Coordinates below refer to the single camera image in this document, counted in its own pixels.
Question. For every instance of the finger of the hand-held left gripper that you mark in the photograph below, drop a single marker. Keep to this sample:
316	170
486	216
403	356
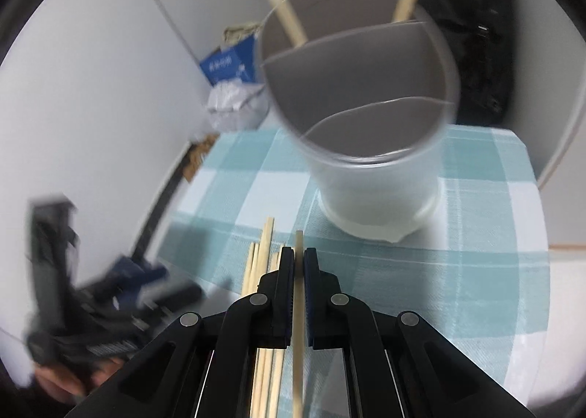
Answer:
178	296
137	276

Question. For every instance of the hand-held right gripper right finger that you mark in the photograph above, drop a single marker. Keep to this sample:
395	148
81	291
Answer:
311	294

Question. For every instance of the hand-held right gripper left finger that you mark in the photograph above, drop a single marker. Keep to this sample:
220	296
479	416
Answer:
286	294

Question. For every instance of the white utensil holder cup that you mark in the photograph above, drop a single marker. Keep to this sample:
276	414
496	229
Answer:
380	189

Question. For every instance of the person's left hand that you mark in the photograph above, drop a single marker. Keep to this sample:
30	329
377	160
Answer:
68	383

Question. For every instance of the brown shoe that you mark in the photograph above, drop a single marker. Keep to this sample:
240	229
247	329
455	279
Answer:
200	157

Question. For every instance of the blue checked tablecloth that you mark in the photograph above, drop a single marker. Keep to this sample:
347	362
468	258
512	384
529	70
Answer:
458	239

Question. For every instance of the white plastic parcel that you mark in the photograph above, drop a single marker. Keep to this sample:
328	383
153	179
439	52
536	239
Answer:
236	104

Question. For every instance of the blue cardboard box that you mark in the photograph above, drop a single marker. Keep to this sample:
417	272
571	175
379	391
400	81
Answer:
229	63

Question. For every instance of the black duffel bag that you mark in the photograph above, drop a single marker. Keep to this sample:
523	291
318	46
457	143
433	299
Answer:
476	56

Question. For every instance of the black metal frame rail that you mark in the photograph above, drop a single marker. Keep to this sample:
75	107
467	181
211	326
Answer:
160	207

